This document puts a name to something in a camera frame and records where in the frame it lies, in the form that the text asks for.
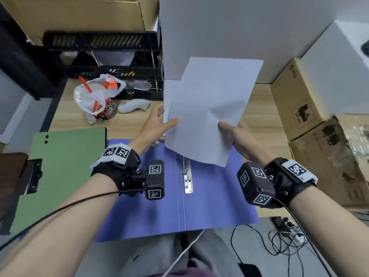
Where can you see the person's right hand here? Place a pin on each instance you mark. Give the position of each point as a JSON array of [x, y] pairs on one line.
[[248, 144]]

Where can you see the red drinking straw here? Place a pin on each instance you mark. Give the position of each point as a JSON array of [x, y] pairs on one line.
[[85, 85]]

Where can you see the sheet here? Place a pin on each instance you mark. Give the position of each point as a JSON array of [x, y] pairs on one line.
[[207, 106]]

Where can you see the drink cup in plastic bag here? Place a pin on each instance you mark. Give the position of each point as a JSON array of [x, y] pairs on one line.
[[89, 98]]

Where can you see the person's left hand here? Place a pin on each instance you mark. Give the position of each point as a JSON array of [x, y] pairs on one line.
[[152, 129]]

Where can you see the white handheld controller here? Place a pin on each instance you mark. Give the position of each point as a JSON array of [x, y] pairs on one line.
[[132, 106]]

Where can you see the grey trousers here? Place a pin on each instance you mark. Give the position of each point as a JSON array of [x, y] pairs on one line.
[[152, 256]]

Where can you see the dark brown wooden stool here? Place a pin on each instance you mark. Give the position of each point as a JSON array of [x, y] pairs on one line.
[[11, 184]]

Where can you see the person's right forearm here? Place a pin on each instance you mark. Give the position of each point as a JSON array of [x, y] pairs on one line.
[[331, 233]]

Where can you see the black stacked file tray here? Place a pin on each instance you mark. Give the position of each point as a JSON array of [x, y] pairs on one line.
[[115, 40]]

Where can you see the brown labelled cardboard box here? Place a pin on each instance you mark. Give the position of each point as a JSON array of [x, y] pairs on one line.
[[294, 98]]

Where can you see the taped cardboard boxes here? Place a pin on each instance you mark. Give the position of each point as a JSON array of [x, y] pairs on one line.
[[357, 135]]

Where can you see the squared stack of white papers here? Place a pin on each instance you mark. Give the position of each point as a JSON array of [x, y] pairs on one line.
[[170, 92]]

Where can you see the blue folder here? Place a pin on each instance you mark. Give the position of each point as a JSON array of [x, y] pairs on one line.
[[216, 199]]

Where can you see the black mesh pen holder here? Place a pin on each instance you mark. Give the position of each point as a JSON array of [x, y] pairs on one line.
[[366, 49]]

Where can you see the white box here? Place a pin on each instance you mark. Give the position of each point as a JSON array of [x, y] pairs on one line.
[[334, 77]]

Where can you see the printed drink cup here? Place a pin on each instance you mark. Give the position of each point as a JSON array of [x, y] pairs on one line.
[[109, 111]]

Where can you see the flat printed cardboard box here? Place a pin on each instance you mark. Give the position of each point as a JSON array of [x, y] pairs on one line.
[[323, 170]]

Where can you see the green folder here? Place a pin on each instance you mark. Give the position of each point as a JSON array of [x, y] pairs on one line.
[[66, 170]]

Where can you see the large brown cardboard box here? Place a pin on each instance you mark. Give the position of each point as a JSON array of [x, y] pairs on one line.
[[72, 14]]

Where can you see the person's left forearm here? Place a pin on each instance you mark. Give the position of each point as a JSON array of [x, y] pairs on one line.
[[57, 236]]

